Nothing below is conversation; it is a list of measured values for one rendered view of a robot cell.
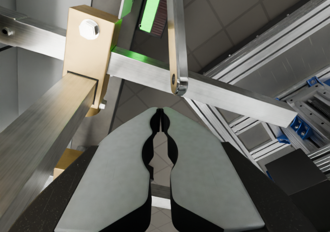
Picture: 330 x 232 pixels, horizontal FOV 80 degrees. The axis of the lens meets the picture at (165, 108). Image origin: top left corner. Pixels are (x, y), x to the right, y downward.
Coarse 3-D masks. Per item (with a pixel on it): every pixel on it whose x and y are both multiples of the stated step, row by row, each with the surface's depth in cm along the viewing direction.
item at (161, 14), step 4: (164, 0) 32; (160, 4) 32; (164, 4) 32; (160, 8) 33; (164, 8) 33; (160, 12) 33; (164, 12) 33; (156, 16) 33; (160, 16) 33; (164, 16) 33; (156, 20) 34; (160, 20) 34; (164, 20) 34; (156, 24) 34; (160, 24) 34; (164, 24) 34; (152, 28) 34; (156, 28) 34; (160, 28) 34; (152, 32) 35; (156, 32) 35; (160, 32) 35
